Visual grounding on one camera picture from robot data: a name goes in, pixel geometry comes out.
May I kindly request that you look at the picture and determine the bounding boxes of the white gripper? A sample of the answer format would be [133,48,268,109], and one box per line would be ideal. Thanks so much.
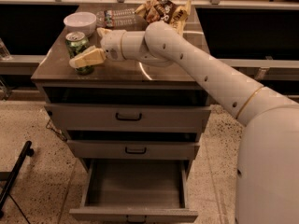
[69,28,126,69]

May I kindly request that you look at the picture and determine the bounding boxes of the green soda can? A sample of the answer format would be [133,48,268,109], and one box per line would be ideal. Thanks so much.
[65,32,93,75]

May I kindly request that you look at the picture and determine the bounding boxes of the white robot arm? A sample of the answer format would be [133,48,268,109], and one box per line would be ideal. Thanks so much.
[70,21,299,224]

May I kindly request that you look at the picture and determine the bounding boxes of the grey drawer cabinet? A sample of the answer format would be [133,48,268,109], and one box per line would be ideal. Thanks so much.
[31,3,221,175]

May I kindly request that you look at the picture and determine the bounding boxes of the grey top drawer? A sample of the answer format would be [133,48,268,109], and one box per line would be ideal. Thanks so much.
[45,104,210,133]

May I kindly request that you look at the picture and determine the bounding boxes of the grey middle drawer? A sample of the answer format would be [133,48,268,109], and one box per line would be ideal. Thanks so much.
[67,140,199,160]

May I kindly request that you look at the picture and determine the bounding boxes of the grey open bottom drawer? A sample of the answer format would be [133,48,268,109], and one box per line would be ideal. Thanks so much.
[70,160,198,224]

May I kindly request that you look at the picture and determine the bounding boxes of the white bowl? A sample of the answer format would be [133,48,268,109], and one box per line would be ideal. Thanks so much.
[64,12,97,37]

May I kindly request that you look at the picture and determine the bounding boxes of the clear plastic water bottle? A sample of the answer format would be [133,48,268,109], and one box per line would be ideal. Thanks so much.
[96,8,136,29]

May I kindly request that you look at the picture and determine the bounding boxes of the brown chip bag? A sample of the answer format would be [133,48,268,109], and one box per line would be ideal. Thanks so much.
[135,0,192,35]

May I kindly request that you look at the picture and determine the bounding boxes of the black left base leg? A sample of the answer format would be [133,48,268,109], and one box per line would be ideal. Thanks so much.
[0,141,35,217]

